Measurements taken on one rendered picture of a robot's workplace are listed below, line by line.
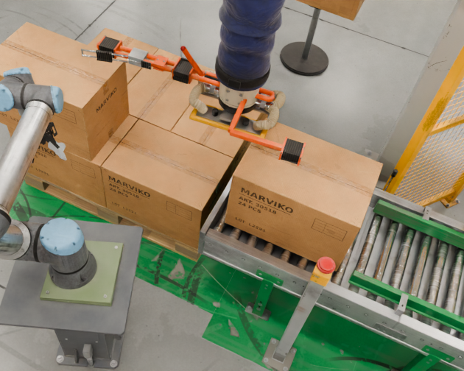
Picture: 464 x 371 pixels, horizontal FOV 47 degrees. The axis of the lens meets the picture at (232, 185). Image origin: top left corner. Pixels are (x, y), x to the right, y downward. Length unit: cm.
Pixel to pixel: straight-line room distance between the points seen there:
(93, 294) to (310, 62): 284
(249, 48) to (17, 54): 135
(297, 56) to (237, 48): 245
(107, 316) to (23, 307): 33
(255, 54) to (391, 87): 255
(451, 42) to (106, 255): 201
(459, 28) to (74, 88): 193
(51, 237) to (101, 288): 32
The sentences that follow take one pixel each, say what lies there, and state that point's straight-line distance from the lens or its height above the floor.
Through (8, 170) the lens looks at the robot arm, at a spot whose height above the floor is 152.
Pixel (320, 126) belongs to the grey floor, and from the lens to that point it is 400.
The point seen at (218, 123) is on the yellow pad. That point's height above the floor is 113.
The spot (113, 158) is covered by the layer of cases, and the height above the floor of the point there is 54.
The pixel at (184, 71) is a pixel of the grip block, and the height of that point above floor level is 126.
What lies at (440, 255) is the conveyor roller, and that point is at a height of 55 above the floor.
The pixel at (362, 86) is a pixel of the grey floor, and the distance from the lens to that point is 443.
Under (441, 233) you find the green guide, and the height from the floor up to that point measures 61.
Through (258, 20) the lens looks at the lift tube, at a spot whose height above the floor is 167.
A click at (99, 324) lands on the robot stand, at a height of 75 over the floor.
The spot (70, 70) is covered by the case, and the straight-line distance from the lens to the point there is 283.
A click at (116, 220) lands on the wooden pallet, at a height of 6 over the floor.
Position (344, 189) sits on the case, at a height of 95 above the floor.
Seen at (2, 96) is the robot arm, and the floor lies 149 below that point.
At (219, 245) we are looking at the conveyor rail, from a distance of 262.
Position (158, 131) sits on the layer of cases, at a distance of 305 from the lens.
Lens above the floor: 281
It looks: 53 degrees down
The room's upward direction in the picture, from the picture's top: 10 degrees clockwise
